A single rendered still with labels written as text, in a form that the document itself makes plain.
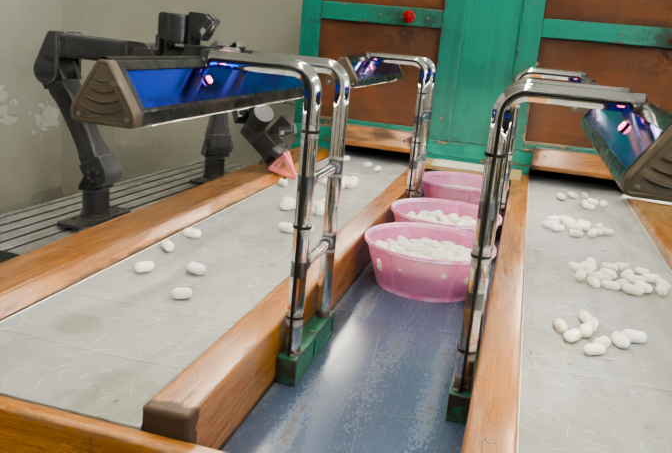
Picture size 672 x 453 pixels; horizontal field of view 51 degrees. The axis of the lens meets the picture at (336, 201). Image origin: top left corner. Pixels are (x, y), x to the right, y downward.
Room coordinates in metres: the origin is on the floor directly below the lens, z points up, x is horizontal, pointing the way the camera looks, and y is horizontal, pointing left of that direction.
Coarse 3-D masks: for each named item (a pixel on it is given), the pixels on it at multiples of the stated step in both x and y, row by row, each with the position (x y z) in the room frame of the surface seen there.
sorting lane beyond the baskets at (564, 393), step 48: (528, 192) 2.12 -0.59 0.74; (576, 192) 2.20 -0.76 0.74; (528, 240) 1.55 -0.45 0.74; (576, 240) 1.59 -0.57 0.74; (624, 240) 1.64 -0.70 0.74; (528, 288) 1.22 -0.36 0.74; (576, 288) 1.24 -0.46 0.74; (528, 336) 0.99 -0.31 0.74; (528, 384) 0.83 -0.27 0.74; (576, 384) 0.85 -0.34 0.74; (624, 384) 0.86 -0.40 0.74; (528, 432) 0.72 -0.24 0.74; (576, 432) 0.73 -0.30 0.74; (624, 432) 0.74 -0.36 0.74
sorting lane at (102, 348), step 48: (288, 192) 1.82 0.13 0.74; (192, 240) 1.32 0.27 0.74; (240, 240) 1.35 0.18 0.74; (288, 240) 1.38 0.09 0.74; (96, 288) 1.02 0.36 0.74; (144, 288) 1.04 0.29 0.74; (192, 288) 1.06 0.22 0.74; (240, 288) 1.08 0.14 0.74; (0, 336) 0.83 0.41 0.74; (48, 336) 0.84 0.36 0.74; (96, 336) 0.86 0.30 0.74; (144, 336) 0.87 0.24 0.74; (192, 336) 0.88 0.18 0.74; (0, 384) 0.71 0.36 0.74; (48, 384) 0.72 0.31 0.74; (96, 384) 0.73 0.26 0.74; (144, 384) 0.74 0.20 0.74
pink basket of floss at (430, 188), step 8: (424, 176) 2.13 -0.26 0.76; (432, 176) 2.16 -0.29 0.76; (440, 176) 2.18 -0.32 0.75; (448, 176) 2.19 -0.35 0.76; (456, 176) 2.20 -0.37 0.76; (464, 176) 2.19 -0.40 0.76; (472, 176) 2.19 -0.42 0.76; (480, 176) 2.18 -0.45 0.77; (424, 184) 2.03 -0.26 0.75; (432, 184) 1.99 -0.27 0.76; (440, 184) 1.97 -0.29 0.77; (448, 184) 2.18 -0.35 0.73; (456, 184) 2.19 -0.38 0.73; (464, 184) 2.19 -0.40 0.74; (472, 184) 2.18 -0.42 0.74; (480, 184) 2.17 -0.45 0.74; (424, 192) 2.05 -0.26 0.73; (432, 192) 2.00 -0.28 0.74; (440, 192) 1.98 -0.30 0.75; (448, 192) 1.96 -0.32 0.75; (456, 192) 1.95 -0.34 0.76; (472, 192) 1.94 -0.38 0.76; (456, 200) 1.96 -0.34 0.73; (464, 200) 1.95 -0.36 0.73; (432, 208) 2.02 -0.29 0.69; (448, 208) 1.97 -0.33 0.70
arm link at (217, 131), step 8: (224, 112) 2.18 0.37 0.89; (208, 120) 2.20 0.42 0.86; (216, 120) 2.17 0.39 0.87; (224, 120) 2.18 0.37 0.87; (208, 128) 2.18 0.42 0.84; (216, 128) 2.17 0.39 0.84; (224, 128) 2.18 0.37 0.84; (208, 136) 2.18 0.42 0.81; (216, 136) 2.16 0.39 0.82; (224, 136) 2.17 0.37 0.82; (216, 144) 2.16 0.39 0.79; (224, 144) 2.17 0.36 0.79; (208, 152) 2.17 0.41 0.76; (216, 152) 2.17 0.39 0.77; (224, 152) 2.18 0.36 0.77
